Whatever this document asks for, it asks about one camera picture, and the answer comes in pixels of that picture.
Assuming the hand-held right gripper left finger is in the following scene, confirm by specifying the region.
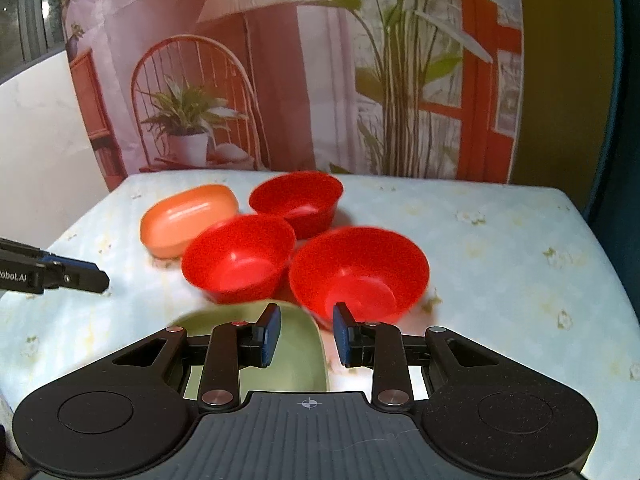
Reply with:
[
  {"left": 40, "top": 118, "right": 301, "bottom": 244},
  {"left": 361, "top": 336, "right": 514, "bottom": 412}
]
[{"left": 112, "top": 304, "right": 283, "bottom": 410}]

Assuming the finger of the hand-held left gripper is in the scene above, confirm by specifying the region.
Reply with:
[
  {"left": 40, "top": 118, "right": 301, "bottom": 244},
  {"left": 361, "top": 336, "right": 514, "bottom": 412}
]
[{"left": 42, "top": 255, "right": 110, "bottom": 294}]

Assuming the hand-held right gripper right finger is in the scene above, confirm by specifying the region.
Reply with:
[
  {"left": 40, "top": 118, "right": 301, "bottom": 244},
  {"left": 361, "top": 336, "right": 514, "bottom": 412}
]
[{"left": 332, "top": 302, "right": 501, "bottom": 408}]

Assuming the pale green oval plate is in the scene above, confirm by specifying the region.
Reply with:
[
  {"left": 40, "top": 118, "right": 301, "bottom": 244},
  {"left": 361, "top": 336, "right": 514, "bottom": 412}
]
[{"left": 172, "top": 300, "right": 329, "bottom": 401}]

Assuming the red plastic bowl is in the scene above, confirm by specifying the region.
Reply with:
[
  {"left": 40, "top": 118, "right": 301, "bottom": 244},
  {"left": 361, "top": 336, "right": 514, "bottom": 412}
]
[
  {"left": 181, "top": 214, "right": 297, "bottom": 305},
  {"left": 288, "top": 226, "right": 431, "bottom": 332},
  {"left": 248, "top": 171, "right": 345, "bottom": 240}
]

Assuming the orange oval plate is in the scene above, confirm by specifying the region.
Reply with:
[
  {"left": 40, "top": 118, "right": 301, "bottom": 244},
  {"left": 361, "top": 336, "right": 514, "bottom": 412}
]
[{"left": 140, "top": 184, "right": 240, "bottom": 260}]

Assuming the floral checked tablecloth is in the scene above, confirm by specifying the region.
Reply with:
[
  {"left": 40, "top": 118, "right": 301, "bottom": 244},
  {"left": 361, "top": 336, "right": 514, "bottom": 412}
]
[{"left": 0, "top": 172, "right": 640, "bottom": 461}]

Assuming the printed backdrop cloth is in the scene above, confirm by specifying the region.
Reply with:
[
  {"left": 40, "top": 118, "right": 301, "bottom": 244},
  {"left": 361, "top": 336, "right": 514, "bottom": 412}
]
[{"left": 59, "top": 0, "right": 523, "bottom": 193}]

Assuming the window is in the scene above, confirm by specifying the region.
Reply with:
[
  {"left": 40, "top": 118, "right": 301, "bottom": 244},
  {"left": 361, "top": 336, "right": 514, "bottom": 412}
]
[{"left": 0, "top": 0, "right": 67, "bottom": 83}]

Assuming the teal curtain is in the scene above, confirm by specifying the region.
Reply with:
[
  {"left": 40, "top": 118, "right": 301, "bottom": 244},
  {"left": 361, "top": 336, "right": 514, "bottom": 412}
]
[{"left": 582, "top": 0, "right": 640, "bottom": 323}]

